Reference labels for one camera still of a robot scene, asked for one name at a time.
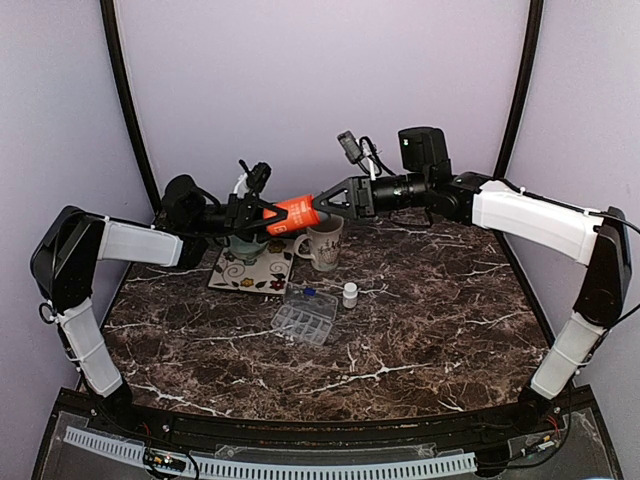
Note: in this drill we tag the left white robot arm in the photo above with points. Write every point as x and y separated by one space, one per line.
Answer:
64 263

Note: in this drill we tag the right black frame post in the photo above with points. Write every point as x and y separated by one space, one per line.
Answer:
521 88

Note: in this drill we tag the floral rectangular ceramic plate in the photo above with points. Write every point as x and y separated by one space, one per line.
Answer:
267 273

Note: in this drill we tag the light green ceramic bowl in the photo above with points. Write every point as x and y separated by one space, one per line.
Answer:
243 251

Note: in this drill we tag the cream ceramic mug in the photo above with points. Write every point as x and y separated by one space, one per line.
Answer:
321 244

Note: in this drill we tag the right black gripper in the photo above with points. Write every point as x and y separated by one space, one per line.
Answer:
361 200

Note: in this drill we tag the left black frame post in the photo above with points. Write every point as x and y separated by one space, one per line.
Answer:
126 101

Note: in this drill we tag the orange pill bottle grey cap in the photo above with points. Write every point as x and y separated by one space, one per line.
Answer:
301 213

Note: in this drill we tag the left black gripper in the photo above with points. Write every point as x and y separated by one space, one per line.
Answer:
241 211

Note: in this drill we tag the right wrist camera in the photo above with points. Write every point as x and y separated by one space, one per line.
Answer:
357 155

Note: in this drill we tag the small white pill bottle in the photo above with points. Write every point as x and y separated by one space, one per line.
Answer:
350 295

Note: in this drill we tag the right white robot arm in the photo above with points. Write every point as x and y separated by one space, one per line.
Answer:
595 239

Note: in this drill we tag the black frame post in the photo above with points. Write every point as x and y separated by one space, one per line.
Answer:
521 88
126 101

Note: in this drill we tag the black front rail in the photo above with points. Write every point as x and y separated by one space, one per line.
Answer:
485 429

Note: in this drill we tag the clear plastic pill organizer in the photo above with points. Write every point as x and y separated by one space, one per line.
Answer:
306 314

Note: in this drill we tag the white slotted cable duct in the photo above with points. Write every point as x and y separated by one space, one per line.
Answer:
137 455

